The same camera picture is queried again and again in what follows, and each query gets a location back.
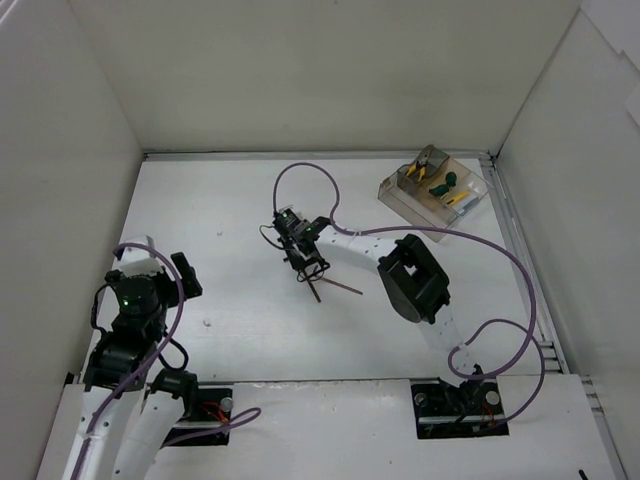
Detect large brown hex key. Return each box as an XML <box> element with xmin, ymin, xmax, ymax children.
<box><xmin>305</xmin><ymin>270</ymin><xmax>322</xmax><ymax>303</ymax></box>

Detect yellow handled pliers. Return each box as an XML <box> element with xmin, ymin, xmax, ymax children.
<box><xmin>405</xmin><ymin>145</ymin><xmax>433</xmax><ymax>183</ymax></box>

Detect green handled screwdriver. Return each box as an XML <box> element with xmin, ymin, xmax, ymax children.
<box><xmin>429</xmin><ymin>183</ymin><xmax>451</xmax><ymax>198</ymax></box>

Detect yellow utility knife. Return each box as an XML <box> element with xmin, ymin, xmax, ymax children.
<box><xmin>445</xmin><ymin>190</ymin><xmax>471</xmax><ymax>205</ymax></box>

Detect green stubby screwdriver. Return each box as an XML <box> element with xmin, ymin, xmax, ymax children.
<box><xmin>445</xmin><ymin>171</ymin><xmax>457</xmax><ymax>185</ymax></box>

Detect blue utility knife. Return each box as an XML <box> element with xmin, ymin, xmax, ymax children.
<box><xmin>458</xmin><ymin>194</ymin><xmax>481</xmax><ymax>215</ymax></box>

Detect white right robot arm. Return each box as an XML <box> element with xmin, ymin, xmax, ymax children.
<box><xmin>259</xmin><ymin>208</ymin><xmax>479</xmax><ymax>412</ymax></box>

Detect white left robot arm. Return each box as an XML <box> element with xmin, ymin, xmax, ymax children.
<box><xmin>62</xmin><ymin>243</ymin><xmax>203</xmax><ymax>479</ymax></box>

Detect small brown hex key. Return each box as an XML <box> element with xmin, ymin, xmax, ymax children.
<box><xmin>320</xmin><ymin>277</ymin><xmax>363</xmax><ymax>296</ymax></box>

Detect clear plastic compartment organizer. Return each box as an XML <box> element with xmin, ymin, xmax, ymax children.
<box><xmin>377</xmin><ymin>144</ymin><xmax>490</xmax><ymax>242</ymax></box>

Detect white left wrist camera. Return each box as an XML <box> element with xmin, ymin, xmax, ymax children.
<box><xmin>114</xmin><ymin>235</ymin><xmax>162</xmax><ymax>277</ymax></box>

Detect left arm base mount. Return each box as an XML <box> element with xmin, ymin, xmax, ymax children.
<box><xmin>165</xmin><ymin>386</ymin><xmax>233</xmax><ymax>447</ymax></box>

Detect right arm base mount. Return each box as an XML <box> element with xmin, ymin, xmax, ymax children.
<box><xmin>411</xmin><ymin>380</ymin><xmax>509</xmax><ymax>440</ymax></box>

